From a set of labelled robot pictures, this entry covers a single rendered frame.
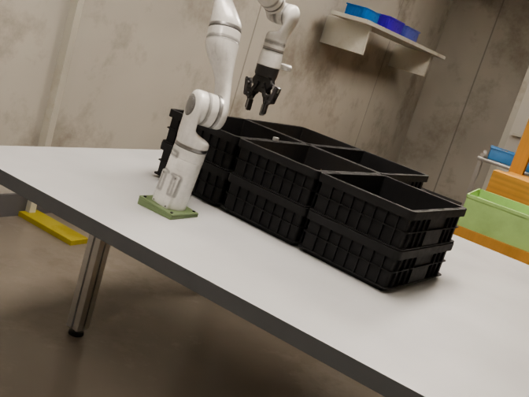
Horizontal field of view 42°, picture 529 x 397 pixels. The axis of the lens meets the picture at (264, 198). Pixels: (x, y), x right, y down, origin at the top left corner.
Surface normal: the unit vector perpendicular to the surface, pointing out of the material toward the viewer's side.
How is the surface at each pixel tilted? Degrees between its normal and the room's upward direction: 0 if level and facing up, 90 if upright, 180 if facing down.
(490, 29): 90
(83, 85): 90
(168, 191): 88
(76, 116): 90
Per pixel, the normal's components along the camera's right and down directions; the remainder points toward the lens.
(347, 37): -0.51, 0.04
